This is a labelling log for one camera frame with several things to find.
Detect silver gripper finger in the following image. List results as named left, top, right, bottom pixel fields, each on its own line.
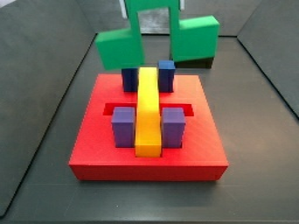
left=180, top=0, right=184, bottom=11
left=119, top=0, right=127, bottom=19

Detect green bridge-shaped block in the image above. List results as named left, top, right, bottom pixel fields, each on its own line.
left=96, top=0, right=220, bottom=70

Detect black angle fixture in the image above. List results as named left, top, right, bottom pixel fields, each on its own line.
left=171, top=44, right=216, bottom=69

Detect red base board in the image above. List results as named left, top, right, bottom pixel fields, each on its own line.
left=70, top=74, right=230, bottom=181

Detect yellow arched bar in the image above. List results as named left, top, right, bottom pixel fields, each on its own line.
left=135, top=67, right=162, bottom=158

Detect blue left post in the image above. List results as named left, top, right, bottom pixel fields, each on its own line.
left=158, top=60, right=175, bottom=93

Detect blue post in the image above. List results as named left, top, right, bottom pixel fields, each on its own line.
left=158, top=60, right=175, bottom=93
left=122, top=67, right=138, bottom=92

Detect blue right post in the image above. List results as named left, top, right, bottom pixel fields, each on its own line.
left=122, top=67, right=138, bottom=92

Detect purple left post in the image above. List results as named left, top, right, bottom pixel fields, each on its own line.
left=162, top=108, right=186, bottom=148

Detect purple post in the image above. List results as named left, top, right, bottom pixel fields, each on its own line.
left=162, top=108, right=186, bottom=148
left=111, top=107, right=136, bottom=148

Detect purple right post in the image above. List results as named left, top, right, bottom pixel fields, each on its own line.
left=111, top=107, right=136, bottom=148

